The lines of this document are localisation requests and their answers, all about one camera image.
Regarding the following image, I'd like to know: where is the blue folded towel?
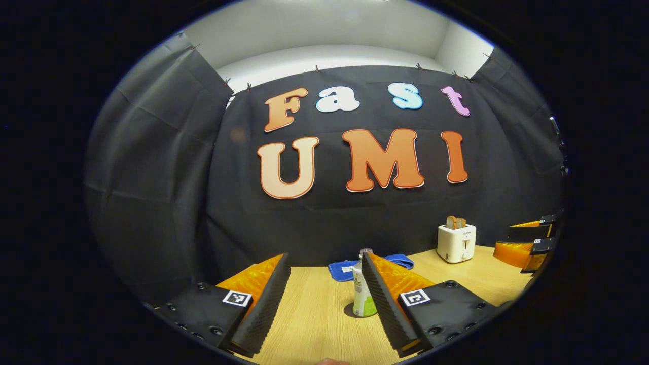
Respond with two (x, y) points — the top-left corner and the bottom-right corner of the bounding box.
(328, 253), (415, 282)

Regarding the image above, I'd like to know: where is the black backdrop cloth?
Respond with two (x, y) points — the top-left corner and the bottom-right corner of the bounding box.
(84, 33), (566, 305)

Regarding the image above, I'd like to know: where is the clear water bottle green label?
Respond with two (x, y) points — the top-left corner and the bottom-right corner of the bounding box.
(352, 248), (378, 318)

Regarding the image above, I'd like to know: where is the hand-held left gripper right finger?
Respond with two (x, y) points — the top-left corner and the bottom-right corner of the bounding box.
(361, 252), (500, 358)

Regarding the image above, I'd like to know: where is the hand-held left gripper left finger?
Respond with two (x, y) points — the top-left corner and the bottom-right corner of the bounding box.
(147, 252), (292, 358)

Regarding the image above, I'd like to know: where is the white toaster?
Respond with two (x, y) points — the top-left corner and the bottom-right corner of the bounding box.
(437, 224), (477, 264)

